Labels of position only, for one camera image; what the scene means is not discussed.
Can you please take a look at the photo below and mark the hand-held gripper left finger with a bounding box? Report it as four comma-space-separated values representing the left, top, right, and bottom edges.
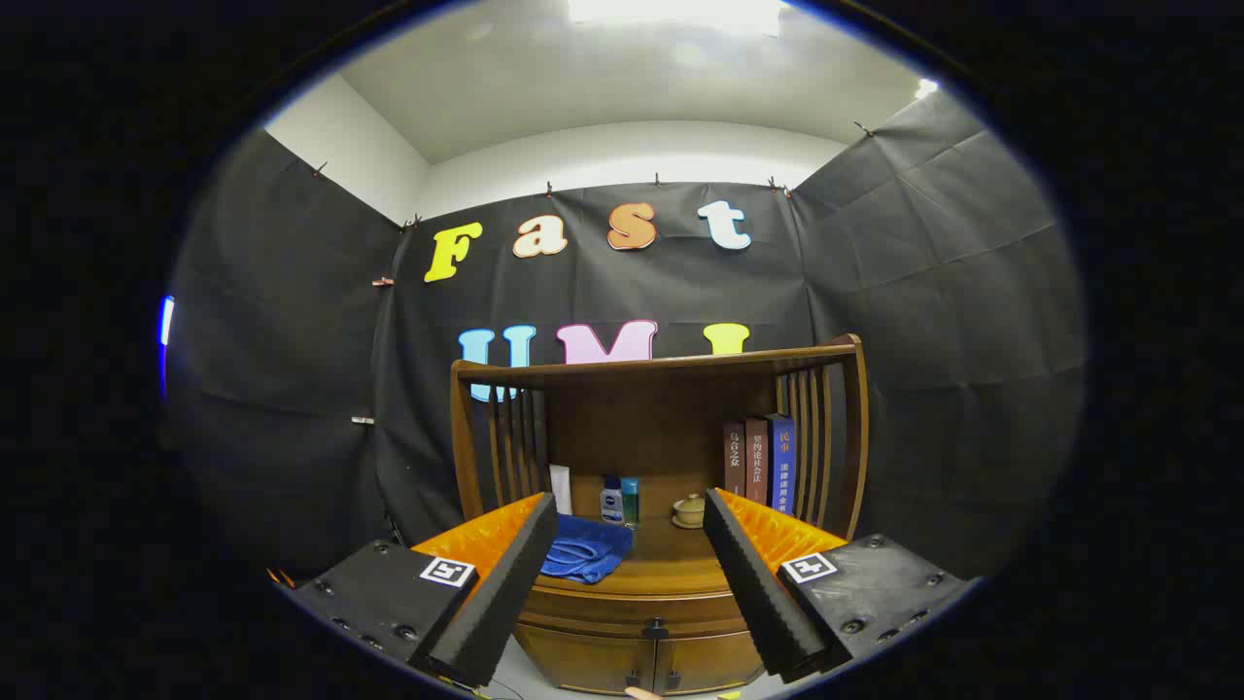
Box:
275, 491, 560, 689

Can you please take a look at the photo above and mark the wooden cabinet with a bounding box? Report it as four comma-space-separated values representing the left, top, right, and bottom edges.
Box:
449, 333, 869, 697

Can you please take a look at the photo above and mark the ceiling light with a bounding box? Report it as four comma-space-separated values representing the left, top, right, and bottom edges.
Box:
567, 0, 788, 38

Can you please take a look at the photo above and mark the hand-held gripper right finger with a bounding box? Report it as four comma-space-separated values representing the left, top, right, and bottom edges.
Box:
702, 486, 978, 683

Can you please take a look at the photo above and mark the wooden cabinet door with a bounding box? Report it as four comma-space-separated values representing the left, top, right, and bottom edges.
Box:
513, 622, 654, 696
653, 627, 766, 697

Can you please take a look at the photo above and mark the blue book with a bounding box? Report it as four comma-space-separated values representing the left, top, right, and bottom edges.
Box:
767, 413, 797, 516

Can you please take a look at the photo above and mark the reddish brown book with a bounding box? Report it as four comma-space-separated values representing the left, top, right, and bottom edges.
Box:
744, 417, 771, 504

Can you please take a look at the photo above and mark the folded blue towel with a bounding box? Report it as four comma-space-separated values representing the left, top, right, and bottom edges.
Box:
539, 514, 635, 585

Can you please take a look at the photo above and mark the wooden countertop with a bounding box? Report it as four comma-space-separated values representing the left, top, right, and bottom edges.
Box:
530, 515, 742, 596

